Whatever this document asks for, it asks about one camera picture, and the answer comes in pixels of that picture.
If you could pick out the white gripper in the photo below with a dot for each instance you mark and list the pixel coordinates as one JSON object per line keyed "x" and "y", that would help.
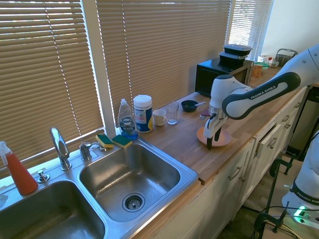
{"x": 211, "y": 128}

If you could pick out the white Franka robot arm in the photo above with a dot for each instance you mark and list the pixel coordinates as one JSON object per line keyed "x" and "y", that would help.
{"x": 261, "y": 94}

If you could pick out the white ceramic mug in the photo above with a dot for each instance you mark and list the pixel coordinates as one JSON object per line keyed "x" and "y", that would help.
{"x": 159, "y": 118}

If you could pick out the stainless steel double sink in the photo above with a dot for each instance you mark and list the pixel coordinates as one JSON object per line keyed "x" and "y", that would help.
{"x": 149, "y": 179}

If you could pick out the chrome sink side sprayer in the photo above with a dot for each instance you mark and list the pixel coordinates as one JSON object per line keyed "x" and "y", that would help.
{"x": 86, "y": 150}

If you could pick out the chrome sink faucet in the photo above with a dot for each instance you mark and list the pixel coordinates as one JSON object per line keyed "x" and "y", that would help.
{"x": 60, "y": 147}

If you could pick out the small chrome sink knob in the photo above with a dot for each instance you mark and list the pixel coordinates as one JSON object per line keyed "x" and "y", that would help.
{"x": 43, "y": 176}

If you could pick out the pink round plate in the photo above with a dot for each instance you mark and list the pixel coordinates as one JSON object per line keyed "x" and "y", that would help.
{"x": 224, "y": 140}

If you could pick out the small dark red utensil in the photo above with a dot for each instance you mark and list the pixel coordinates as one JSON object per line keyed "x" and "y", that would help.
{"x": 205, "y": 114}

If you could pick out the metal spoon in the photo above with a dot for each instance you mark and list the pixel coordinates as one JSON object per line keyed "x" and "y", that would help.
{"x": 200, "y": 103}

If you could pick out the dark blue bowl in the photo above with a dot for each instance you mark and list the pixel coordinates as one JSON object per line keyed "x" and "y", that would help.
{"x": 189, "y": 106}

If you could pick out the clear drinking glass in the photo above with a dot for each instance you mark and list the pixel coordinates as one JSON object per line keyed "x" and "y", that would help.
{"x": 172, "y": 112}

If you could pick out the white kitchen cabinets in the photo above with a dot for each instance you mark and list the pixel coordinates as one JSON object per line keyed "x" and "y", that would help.
{"x": 224, "y": 196}

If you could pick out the black toaster oven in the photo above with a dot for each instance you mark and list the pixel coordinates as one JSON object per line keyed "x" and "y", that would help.
{"x": 207, "y": 79}

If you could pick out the white wipes canister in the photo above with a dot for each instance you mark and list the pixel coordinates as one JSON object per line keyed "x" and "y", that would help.
{"x": 142, "y": 112}

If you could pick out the black metal clamp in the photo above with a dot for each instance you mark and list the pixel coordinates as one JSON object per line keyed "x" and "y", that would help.
{"x": 264, "y": 219}
{"x": 286, "y": 164}

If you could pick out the black plastic food container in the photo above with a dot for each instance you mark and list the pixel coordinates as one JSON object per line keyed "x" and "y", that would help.
{"x": 231, "y": 59}
{"x": 237, "y": 49}

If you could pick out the blue dish soap bottle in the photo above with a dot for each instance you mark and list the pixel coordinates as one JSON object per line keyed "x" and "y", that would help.
{"x": 127, "y": 123}

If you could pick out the yellow green sponge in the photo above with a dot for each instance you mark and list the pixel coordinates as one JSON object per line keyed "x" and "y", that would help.
{"x": 104, "y": 141}
{"x": 122, "y": 141}

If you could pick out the small food jars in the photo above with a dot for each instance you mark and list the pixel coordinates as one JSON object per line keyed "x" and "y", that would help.
{"x": 265, "y": 60}

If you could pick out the beige window blind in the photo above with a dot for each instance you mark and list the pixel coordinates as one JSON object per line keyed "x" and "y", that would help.
{"x": 45, "y": 74}
{"x": 249, "y": 22}
{"x": 162, "y": 49}

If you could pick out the orange spray bottle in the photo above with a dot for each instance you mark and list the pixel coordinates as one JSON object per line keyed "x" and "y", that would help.
{"x": 21, "y": 176}

